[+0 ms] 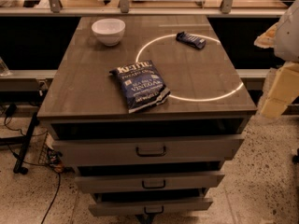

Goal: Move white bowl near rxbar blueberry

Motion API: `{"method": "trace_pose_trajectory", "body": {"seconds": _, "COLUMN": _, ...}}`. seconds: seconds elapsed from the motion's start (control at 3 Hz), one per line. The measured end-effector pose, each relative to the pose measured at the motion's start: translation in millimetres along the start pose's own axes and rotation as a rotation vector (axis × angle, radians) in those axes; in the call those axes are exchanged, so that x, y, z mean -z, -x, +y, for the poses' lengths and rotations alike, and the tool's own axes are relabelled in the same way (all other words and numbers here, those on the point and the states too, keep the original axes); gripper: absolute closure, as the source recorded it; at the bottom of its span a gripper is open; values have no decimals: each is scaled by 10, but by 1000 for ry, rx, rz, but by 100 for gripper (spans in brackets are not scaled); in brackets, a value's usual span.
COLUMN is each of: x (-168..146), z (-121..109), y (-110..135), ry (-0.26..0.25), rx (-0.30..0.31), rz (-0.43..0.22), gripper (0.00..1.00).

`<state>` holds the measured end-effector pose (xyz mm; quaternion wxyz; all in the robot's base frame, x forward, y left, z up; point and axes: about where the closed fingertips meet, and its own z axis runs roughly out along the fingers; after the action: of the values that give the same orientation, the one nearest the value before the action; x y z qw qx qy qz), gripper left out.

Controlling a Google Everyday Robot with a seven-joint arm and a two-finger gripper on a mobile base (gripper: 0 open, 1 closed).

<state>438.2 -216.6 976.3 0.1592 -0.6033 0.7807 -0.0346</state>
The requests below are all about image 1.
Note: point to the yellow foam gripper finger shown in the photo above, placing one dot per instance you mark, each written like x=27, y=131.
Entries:
x=284, y=90

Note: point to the white ceramic bowl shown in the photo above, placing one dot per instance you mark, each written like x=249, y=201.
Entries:
x=109, y=31

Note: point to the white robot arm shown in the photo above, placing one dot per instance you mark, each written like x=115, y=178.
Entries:
x=286, y=45

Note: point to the blue rxbar blueberry wrapper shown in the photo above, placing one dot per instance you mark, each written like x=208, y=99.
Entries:
x=191, y=40

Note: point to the top grey drawer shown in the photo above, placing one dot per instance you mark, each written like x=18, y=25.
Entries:
x=148, y=150

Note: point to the grey drawer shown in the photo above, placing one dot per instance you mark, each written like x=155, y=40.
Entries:
x=151, y=207
x=148, y=150
x=127, y=183

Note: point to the middle grey drawer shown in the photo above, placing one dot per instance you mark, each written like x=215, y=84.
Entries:
x=127, y=183

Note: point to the grey drawer cabinet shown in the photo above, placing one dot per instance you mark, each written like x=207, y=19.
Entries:
x=147, y=124

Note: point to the blue kettle chips bag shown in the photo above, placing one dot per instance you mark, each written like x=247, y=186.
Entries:
x=141, y=84

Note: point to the bottom grey drawer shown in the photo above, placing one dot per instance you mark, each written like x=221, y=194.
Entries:
x=151, y=207

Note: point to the black stand leg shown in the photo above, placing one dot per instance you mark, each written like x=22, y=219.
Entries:
x=18, y=168

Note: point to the wire basket with items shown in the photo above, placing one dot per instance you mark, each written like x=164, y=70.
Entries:
x=51, y=158

